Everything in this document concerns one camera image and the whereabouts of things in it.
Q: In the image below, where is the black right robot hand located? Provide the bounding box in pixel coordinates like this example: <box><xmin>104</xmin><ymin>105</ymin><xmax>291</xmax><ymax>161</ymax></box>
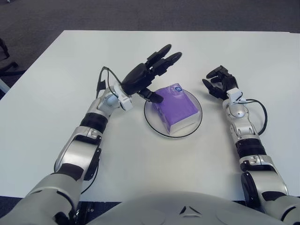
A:
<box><xmin>202</xmin><ymin>65</ymin><xmax>239</xmax><ymax>100</ymax></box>

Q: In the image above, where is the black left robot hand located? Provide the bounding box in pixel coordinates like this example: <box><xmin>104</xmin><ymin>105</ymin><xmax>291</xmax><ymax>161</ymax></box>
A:
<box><xmin>121</xmin><ymin>44</ymin><xmax>183</xmax><ymax>104</ymax></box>

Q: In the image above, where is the purple tissue paper pack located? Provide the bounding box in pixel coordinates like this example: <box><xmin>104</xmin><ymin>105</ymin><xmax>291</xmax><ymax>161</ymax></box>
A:
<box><xmin>151</xmin><ymin>82</ymin><xmax>201</xmax><ymax>136</ymax></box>

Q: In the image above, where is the white plate with black rim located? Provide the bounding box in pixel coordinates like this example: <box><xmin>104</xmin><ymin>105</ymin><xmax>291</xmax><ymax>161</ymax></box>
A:
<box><xmin>143</xmin><ymin>91</ymin><xmax>203</xmax><ymax>139</ymax></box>

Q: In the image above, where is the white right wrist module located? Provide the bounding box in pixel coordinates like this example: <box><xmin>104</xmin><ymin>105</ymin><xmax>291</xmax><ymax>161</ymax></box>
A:
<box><xmin>226</xmin><ymin>88</ymin><xmax>244</xmax><ymax>105</ymax></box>

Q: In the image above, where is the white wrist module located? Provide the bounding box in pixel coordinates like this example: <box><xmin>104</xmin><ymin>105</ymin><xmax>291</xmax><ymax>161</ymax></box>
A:
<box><xmin>226</xmin><ymin>88</ymin><xmax>244</xmax><ymax>105</ymax></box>
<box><xmin>113</xmin><ymin>84</ymin><xmax>134</xmax><ymax>111</ymax></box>

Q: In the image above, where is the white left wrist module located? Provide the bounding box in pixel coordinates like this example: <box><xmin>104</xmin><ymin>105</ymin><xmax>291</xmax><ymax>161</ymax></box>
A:
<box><xmin>113</xmin><ymin>84</ymin><xmax>134</xmax><ymax>111</ymax></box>

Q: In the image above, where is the black office chair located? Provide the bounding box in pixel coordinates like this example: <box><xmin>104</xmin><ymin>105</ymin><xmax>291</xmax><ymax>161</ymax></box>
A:
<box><xmin>0</xmin><ymin>37</ymin><xmax>19</xmax><ymax>75</ymax></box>

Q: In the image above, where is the grey robot torso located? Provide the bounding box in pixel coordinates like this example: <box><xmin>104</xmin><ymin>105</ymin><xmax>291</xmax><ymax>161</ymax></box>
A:
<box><xmin>86</xmin><ymin>191</ymin><xmax>284</xmax><ymax>225</ymax></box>

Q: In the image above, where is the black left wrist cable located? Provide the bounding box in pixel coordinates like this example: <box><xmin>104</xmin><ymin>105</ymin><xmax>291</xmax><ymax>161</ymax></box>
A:
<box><xmin>95</xmin><ymin>67</ymin><xmax>124</xmax><ymax>99</ymax></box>

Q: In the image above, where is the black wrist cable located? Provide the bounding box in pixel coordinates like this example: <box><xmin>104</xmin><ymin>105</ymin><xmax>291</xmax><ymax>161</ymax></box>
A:
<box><xmin>239</xmin><ymin>98</ymin><xmax>268</xmax><ymax>136</ymax></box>
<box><xmin>95</xmin><ymin>67</ymin><xmax>124</xmax><ymax>99</ymax></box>

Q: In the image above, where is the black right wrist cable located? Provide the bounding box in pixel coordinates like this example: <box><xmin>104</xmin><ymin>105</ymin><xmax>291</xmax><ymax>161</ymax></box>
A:
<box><xmin>239</xmin><ymin>98</ymin><xmax>268</xmax><ymax>136</ymax></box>

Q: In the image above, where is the thin black left elbow cable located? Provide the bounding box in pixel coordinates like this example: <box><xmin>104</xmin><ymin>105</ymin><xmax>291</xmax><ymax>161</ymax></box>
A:
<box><xmin>53</xmin><ymin>150</ymin><xmax>101</xmax><ymax>195</ymax></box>

